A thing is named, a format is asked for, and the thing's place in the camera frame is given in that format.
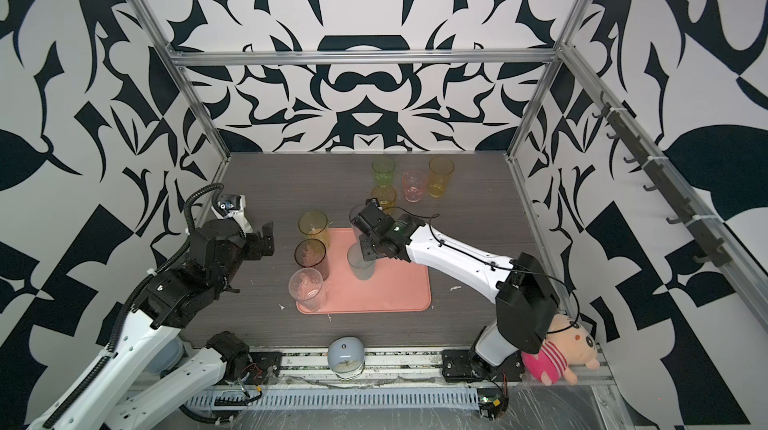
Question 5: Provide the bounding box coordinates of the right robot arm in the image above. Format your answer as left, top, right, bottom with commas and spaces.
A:
352, 199, 560, 368

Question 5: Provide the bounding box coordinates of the clear tall glass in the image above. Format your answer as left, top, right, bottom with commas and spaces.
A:
288, 268, 327, 313

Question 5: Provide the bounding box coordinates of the pink plastic tray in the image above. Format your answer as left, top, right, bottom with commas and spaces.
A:
296, 228, 432, 314

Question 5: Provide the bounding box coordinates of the yellow short glass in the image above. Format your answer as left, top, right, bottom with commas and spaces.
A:
370, 185, 397, 215

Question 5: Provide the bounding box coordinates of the white slotted cable duct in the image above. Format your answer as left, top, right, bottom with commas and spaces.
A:
186, 387, 480, 412

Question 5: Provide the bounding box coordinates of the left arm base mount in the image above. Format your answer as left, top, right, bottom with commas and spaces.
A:
205, 331, 283, 385

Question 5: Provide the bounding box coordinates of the white round timer device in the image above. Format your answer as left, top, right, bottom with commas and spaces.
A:
327, 336, 366, 380

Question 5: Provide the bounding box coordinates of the green short glass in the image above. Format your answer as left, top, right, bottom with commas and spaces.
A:
372, 155, 396, 186

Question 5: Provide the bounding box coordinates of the orange tall glass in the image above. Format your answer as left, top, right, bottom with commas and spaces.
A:
427, 156, 455, 199

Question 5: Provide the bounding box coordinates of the teal frosted glass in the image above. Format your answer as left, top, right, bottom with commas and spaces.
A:
347, 244, 375, 281

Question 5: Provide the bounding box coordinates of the pink plush pig toy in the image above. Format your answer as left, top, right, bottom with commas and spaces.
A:
521, 314, 600, 386

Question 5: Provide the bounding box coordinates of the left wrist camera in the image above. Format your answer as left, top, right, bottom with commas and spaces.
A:
212, 194, 253, 234

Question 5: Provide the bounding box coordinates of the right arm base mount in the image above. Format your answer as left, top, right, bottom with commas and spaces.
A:
440, 349, 525, 383

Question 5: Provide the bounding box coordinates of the blue tall glass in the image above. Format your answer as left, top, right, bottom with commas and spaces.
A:
349, 204, 365, 245

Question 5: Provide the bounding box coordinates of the pink short glass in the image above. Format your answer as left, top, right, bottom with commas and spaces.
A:
402, 170, 427, 203

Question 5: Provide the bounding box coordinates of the black wall hook rail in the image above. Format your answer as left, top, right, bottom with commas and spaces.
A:
593, 92, 733, 268

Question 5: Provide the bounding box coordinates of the light blue container lid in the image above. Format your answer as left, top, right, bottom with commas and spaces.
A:
144, 336, 184, 375

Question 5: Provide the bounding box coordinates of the smoky grey tall glass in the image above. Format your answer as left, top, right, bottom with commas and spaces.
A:
294, 239, 330, 281

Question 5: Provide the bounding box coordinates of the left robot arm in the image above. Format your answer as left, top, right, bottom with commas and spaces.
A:
30, 218, 275, 429

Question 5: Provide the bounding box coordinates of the light green tall glass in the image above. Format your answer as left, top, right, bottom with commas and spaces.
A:
297, 210, 330, 248

